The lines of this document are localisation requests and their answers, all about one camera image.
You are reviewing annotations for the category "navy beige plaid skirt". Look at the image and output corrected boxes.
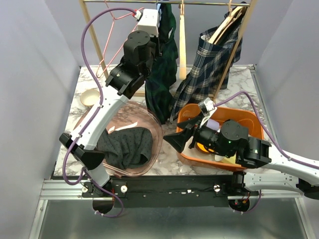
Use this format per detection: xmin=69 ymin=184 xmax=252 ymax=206
xmin=169 ymin=16 xmax=244 ymax=122

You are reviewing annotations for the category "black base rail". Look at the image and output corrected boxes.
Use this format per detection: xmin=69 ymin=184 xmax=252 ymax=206
xmin=82 ymin=175 xmax=252 ymax=209

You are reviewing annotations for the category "light blue wavy hanger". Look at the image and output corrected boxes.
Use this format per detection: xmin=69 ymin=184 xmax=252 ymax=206
xmin=156 ymin=3 xmax=162 ymax=27

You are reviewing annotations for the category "purple cable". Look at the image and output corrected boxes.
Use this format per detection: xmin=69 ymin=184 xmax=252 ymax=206
xmin=214 ymin=91 xmax=319 ymax=172
xmin=62 ymin=7 xmax=138 ymax=186

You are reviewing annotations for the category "pink transparent basin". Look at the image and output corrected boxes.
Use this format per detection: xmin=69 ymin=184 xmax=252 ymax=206
xmin=74 ymin=100 xmax=164 ymax=178

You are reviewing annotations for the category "wooden clothes rack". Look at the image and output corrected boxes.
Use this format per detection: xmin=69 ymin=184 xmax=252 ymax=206
xmin=79 ymin=0 xmax=257 ymax=101

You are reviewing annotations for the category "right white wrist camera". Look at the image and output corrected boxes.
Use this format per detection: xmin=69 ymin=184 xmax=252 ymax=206
xmin=198 ymin=98 xmax=217 ymax=127

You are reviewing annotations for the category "small beige bowl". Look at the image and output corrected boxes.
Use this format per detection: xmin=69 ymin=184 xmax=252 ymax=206
xmin=80 ymin=89 xmax=100 ymax=107

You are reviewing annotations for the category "lavender cup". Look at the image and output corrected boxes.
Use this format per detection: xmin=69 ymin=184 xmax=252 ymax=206
xmin=206 ymin=119 xmax=220 ymax=131

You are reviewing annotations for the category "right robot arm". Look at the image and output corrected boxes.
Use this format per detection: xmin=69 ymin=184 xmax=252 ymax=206
xmin=163 ymin=118 xmax=319 ymax=200

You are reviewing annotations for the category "pink wire hanger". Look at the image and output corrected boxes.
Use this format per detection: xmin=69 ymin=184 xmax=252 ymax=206
xmin=95 ymin=0 xmax=145 ymax=78

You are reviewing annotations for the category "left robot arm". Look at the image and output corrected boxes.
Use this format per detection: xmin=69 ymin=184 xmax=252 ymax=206
xmin=59 ymin=30 xmax=157 ymax=197

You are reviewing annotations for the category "orange bowl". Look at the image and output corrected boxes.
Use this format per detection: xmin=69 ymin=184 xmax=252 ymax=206
xmin=196 ymin=142 xmax=214 ymax=155

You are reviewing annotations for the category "yellow cup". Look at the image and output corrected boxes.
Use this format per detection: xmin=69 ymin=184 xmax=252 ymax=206
xmin=214 ymin=155 xmax=236 ymax=164

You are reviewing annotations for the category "empty wooden hanger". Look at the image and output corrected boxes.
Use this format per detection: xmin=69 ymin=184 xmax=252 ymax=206
xmin=179 ymin=0 xmax=187 ymax=80

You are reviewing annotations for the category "wooden hanger with skirt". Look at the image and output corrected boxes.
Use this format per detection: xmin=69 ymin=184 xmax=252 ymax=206
xmin=208 ymin=0 xmax=247 ymax=44

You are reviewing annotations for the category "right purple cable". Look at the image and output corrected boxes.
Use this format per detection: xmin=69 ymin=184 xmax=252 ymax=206
xmin=214 ymin=91 xmax=319 ymax=172

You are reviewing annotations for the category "green plaid skirt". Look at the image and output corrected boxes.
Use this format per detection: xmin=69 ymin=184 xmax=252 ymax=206
xmin=145 ymin=3 xmax=178 ymax=124

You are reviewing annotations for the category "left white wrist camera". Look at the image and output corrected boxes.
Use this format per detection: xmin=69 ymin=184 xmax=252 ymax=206
xmin=137 ymin=8 xmax=160 ymax=37

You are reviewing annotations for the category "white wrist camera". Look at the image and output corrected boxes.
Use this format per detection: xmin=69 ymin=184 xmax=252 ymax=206
xmin=137 ymin=8 xmax=160 ymax=37
xmin=198 ymin=98 xmax=217 ymax=127

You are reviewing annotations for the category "white board in bin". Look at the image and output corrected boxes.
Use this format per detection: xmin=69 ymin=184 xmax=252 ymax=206
xmin=181 ymin=146 xmax=215 ymax=161

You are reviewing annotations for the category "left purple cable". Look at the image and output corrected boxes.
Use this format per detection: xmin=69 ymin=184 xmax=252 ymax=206
xmin=62 ymin=7 xmax=138 ymax=186

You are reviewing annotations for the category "dark grey dotted skirt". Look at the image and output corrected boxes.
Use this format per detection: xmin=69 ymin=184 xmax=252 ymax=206
xmin=97 ymin=127 xmax=153 ymax=170

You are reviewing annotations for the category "orange plastic bin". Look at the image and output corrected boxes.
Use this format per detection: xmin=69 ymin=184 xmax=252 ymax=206
xmin=177 ymin=104 xmax=264 ymax=172

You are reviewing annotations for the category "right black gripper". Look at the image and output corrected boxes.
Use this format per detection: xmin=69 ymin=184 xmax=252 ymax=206
xmin=162 ymin=111 xmax=232 ymax=158

